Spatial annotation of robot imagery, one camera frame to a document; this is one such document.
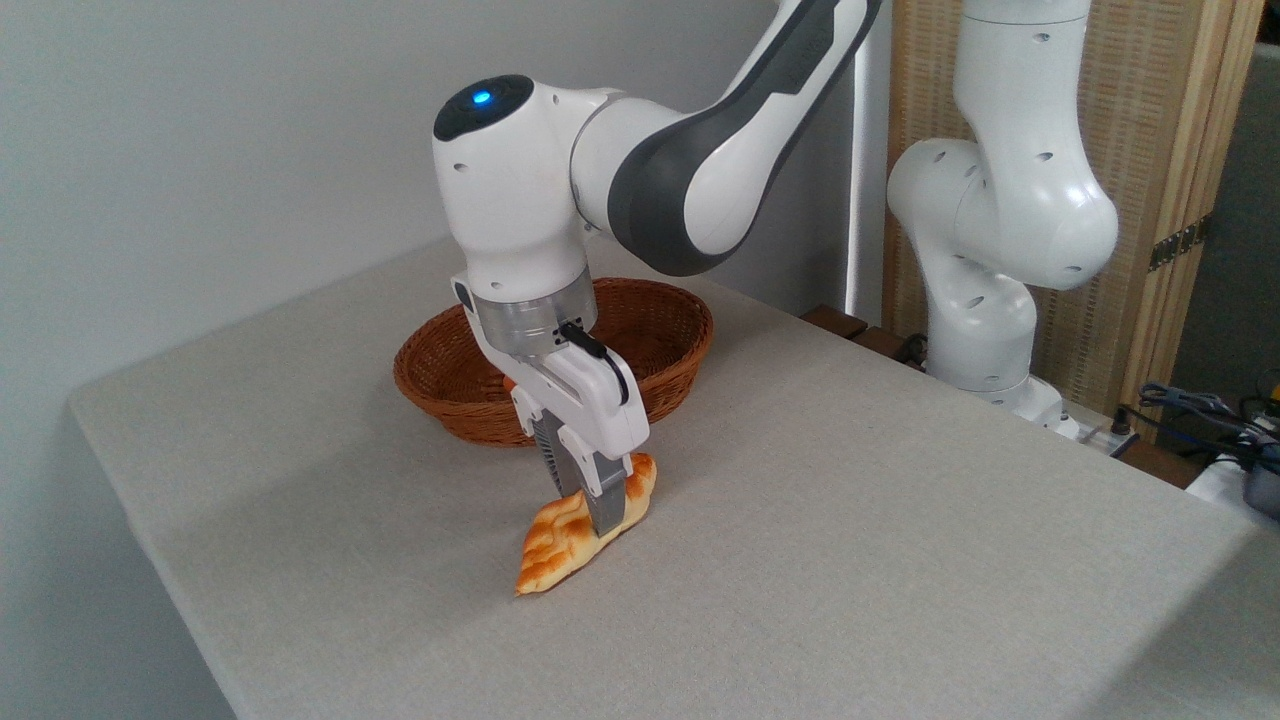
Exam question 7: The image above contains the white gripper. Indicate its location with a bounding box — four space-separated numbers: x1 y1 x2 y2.
451 275 651 539

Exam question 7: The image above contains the braided golden bread loaf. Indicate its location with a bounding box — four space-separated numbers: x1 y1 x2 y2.
515 452 658 597

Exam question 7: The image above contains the brown wicker oval basket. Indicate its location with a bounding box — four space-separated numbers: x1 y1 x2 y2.
393 277 715 448

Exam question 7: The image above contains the grey tablecloth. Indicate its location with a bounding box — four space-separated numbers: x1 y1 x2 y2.
68 235 1280 720

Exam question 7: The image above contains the white vertical pole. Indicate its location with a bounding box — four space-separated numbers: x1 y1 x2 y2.
845 15 894 327

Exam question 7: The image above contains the metal screen hinge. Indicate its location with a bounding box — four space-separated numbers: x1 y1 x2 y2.
1148 214 1213 273

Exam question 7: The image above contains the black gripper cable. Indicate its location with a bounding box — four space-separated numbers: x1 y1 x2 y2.
558 320 631 407

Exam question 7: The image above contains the blue grey cable bundle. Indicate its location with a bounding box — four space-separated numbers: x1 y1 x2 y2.
1120 383 1280 473

